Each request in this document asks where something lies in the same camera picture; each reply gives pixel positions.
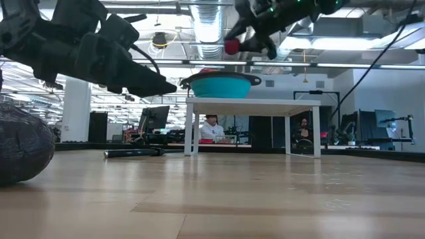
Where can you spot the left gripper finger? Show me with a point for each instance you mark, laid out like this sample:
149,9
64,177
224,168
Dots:
133,79

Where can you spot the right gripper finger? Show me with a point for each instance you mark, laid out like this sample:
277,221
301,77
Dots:
244,28
259,44

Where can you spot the small red fruit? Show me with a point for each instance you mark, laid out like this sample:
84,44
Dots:
231,46

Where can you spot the dark red pomegranate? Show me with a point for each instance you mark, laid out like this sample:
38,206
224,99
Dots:
208,70

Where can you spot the blue collapsible colander bowl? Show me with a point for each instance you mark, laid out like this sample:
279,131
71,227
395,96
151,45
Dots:
219,88

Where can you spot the black kitchen knife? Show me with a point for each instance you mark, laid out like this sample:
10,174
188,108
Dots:
133,153

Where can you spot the dark purple wrinkled fruit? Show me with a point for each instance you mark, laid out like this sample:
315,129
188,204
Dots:
20,146

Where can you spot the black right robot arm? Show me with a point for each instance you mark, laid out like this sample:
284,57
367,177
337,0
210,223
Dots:
328,5

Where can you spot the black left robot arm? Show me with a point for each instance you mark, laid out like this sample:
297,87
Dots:
20,40

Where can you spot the black computer monitor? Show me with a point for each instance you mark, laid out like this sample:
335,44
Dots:
156,117

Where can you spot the black cabinet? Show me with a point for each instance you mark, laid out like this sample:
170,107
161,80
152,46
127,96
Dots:
98,127

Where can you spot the white perforated metal shelf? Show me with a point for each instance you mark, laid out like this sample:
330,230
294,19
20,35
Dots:
249,106

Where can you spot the white pillar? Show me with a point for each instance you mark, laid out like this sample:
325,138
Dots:
76,113

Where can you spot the person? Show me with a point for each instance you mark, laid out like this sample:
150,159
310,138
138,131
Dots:
212,131
303,131

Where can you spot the grey monitor back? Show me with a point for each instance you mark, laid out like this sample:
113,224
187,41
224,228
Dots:
385,117

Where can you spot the silver ventilation duct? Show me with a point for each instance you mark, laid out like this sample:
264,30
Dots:
207,30

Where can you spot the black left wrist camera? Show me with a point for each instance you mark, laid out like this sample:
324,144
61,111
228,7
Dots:
119,31

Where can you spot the thin black stand frame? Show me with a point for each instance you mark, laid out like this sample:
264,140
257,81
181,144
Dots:
315,92

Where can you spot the long ceiling light rail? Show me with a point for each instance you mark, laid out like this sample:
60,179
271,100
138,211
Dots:
348,65

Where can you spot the black aluminium table frame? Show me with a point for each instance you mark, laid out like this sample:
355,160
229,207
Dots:
365,153

